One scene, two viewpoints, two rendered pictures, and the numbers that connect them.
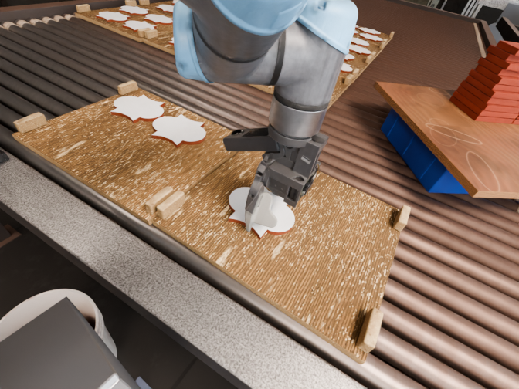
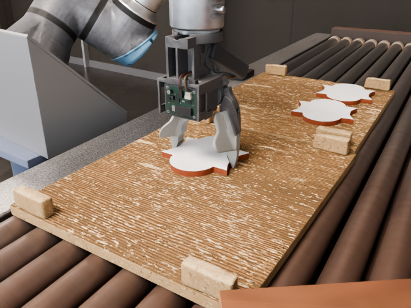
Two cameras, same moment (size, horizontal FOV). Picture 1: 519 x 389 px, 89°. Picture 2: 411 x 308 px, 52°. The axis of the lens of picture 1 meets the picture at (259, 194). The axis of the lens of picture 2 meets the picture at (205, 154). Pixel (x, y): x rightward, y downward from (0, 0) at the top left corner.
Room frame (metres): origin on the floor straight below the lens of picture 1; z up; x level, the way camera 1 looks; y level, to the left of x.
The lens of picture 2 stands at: (0.45, -0.62, 1.24)
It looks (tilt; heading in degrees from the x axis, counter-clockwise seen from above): 25 degrees down; 99
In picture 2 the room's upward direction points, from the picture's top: straight up
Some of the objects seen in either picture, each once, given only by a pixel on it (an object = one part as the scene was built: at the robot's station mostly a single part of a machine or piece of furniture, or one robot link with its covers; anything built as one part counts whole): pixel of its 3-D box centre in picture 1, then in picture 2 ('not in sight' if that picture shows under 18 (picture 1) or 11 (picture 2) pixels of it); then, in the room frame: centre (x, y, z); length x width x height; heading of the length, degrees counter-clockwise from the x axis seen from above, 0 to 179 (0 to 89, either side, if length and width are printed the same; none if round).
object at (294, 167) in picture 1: (289, 160); (194, 73); (0.34, -0.04, 1.08); 0.09 x 0.08 x 0.12; 67
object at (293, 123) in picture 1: (297, 112); (199, 14); (0.35, -0.03, 1.16); 0.08 x 0.08 x 0.05
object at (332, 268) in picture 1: (291, 218); (202, 181); (0.36, -0.07, 0.93); 0.41 x 0.35 x 0.02; 67
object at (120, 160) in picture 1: (141, 139); (297, 104); (0.52, 0.31, 0.93); 0.41 x 0.35 x 0.02; 68
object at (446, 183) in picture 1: (455, 146); not in sight; (0.73, -0.53, 0.97); 0.31 x 0.31 x 0.10; 14
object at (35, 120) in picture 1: (30, 123); (276, 69); (0.47, 0.54, 0.95); 0.06 x 0.02 x 0.03; 158
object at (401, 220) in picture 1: (401, 218); (209, 279); (0.41, -0.31, 0.95); 0.06 x 0.02 x 0.03; 157
